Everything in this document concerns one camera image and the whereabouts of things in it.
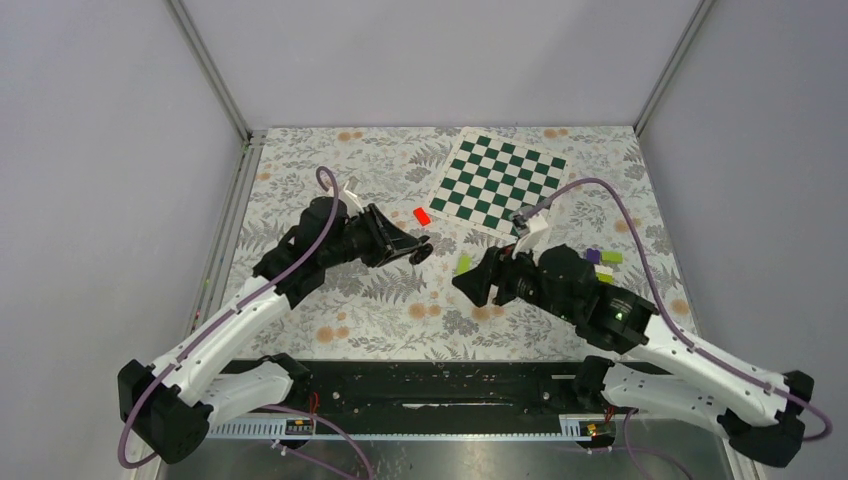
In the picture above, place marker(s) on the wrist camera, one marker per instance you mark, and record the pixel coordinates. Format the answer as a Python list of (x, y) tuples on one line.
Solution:
[(530, 225), (350, 198)]

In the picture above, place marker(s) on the red block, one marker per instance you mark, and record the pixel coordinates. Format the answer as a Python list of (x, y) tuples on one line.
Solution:
[(422, 216)]

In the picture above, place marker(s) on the floral patterned table mat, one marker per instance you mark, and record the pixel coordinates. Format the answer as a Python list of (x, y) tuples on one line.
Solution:
[(406, 312)]

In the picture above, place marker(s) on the green white chessboard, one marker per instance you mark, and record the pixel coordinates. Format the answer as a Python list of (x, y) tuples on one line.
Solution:
[(485, 178)]

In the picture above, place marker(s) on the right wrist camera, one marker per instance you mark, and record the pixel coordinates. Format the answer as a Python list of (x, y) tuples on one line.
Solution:
[(530, 225)]

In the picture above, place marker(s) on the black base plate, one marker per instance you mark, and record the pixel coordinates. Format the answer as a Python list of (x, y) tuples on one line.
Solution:
[(422, 399)]

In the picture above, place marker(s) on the purple green block stack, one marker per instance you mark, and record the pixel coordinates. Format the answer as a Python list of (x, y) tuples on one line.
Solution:
[(604, 263)]

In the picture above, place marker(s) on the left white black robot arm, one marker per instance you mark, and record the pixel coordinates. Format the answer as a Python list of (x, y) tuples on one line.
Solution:
[(173, 402)]

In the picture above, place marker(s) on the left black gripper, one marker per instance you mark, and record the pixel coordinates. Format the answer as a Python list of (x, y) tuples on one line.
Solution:
[(388, 243)]

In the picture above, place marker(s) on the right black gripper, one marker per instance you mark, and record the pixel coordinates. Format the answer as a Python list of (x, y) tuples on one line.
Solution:
[(495, 270)]

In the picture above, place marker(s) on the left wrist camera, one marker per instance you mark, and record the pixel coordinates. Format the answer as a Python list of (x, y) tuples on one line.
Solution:
[(350, 198)]

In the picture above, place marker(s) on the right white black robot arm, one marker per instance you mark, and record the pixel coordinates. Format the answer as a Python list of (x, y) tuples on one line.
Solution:
[(756, 410)]

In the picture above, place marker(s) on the lime green block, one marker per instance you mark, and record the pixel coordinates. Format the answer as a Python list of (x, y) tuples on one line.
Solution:
[(463, 264)]

